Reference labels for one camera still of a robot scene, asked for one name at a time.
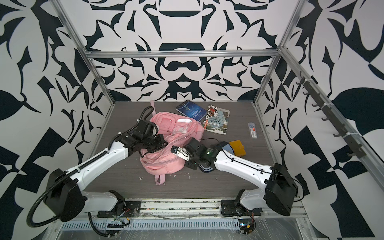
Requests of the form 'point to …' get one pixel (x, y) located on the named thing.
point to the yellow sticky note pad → (238, 148)
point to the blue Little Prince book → (191, 110)
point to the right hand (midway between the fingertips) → (186, 155)
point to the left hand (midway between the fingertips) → (169, 140)
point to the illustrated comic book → (216, 120)
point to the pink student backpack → (176, 129)
